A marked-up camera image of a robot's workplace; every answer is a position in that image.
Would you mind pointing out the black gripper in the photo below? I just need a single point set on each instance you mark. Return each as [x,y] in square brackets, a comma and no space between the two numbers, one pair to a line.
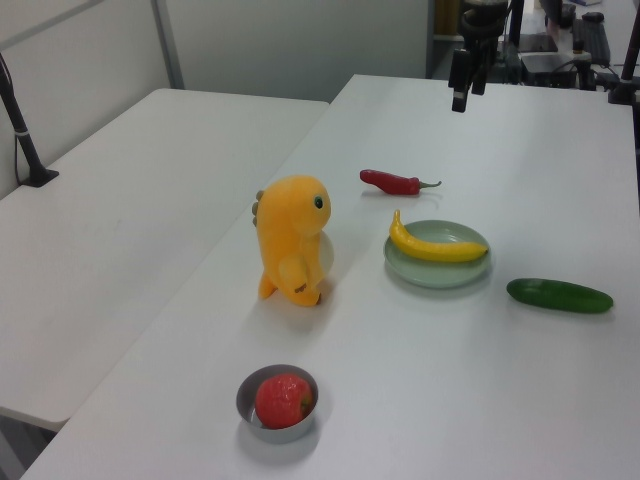
[481,32]

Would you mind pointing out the green cucumber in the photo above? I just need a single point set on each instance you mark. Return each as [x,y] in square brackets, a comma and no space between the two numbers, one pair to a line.
[560,296]

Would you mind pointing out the small metal bowl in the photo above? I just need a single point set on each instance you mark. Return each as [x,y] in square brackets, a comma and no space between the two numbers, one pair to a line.
[280,434]

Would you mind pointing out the black keyboard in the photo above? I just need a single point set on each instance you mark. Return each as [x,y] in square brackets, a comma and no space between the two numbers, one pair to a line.
[595,40]

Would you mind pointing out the red chili pepper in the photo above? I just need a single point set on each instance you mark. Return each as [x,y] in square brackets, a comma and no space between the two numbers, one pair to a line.
[387,182]

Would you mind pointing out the black computer mouse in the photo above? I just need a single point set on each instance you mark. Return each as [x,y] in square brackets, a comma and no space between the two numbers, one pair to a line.
[593,16]

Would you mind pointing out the black clamp stand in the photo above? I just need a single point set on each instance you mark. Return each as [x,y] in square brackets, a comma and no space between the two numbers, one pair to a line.
[627,65]

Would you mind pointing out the yellow banana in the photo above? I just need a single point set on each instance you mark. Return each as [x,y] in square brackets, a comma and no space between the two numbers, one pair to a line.
[435,250]

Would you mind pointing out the pale green plate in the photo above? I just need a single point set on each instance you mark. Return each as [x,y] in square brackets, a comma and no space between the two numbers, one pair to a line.
[435,276]

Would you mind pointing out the orange plush dinosaur toy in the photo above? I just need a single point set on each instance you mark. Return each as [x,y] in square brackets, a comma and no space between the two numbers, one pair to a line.
[290,225]

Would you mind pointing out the white side table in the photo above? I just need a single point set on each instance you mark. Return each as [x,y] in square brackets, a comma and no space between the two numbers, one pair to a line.
[125,200]

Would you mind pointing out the red apple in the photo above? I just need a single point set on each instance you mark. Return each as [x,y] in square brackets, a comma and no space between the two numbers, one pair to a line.
[282,400]

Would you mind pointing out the black camera stand pole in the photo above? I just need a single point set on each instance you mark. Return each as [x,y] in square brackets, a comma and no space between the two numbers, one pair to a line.
[25,145]

